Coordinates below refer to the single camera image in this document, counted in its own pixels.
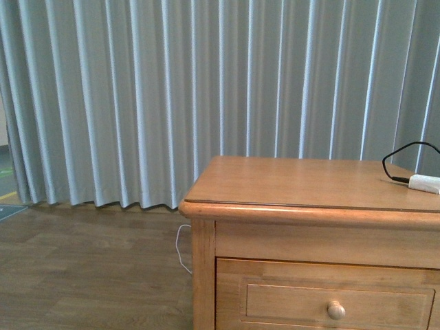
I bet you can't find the white adapter box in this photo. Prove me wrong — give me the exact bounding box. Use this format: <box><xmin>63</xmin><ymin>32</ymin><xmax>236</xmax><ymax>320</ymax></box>
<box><xmin>408</xmin><ymin>174</ymin><xmax>440</xmax><ymax>195</ymax></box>

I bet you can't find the black cable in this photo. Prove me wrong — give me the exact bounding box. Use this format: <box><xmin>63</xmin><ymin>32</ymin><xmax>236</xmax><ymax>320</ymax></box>
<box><xmin>382</xmin><ymin>141</ymin><xmax>440</xmax><ymax>183</ymax></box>

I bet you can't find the grey pleated curtain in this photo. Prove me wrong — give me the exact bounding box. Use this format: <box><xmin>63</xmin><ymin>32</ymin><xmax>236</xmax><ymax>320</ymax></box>
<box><xmin>1</xmin><ymin>1</ymin><xmax>439</xmax><ymax>208</ymax></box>

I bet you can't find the wooden nightstand cabinet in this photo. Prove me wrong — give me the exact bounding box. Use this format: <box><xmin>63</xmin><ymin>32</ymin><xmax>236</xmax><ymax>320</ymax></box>
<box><xmin>179</xmin><ymin>156</ymin><xmax>439</xmax><ymax>329</ymax></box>

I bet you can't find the wooden drawer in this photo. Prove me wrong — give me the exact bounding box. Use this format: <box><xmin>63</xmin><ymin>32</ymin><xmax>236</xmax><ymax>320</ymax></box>
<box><xmin>215</xmin><ymin>258</ymin><xmax>439</xmax><ymax>329</ymax></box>

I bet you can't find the white charger cable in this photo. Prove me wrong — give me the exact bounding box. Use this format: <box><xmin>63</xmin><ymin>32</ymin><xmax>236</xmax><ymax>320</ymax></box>
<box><xmin>175</xmin><ymin>223</ymin><xmax>193</xmax><ymax>275</ymax></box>

